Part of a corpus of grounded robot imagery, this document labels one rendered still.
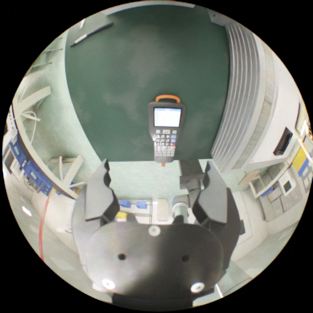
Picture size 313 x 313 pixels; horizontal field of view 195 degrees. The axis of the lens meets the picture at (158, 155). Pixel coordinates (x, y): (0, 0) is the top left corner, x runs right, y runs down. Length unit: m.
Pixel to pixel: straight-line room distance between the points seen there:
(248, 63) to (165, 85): 0.19
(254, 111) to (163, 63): 0.20
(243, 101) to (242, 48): 0.13
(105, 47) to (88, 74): 0.08
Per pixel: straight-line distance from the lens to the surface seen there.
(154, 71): 0.23
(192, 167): 0.82
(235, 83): 0.26
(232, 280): 0.30
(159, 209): 2.88
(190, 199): 0.72
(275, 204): 4.64
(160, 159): 0.30
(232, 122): 0.26
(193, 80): 0.24
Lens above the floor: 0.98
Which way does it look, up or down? 46 degrees down
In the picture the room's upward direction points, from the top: 179 degrees counter-clockwise
